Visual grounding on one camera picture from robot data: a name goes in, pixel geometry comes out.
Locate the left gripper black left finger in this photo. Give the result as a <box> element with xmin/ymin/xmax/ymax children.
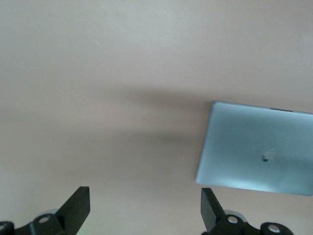
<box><xmin>0</xmin><ymin>186</ymin><xmax>91</xmax><ymax>235</ymax></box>

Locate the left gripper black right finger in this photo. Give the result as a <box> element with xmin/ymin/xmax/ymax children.
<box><xmin>201</xmin><ymin>188</ymin><xmax>293</xmax><ymax>235</ymax></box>

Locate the grey laptop with black keyboard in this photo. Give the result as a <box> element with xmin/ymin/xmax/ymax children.
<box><xmin>195</xmin><ymin>100</ymin><xmax>313</xmax><ymax>197</ymax></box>

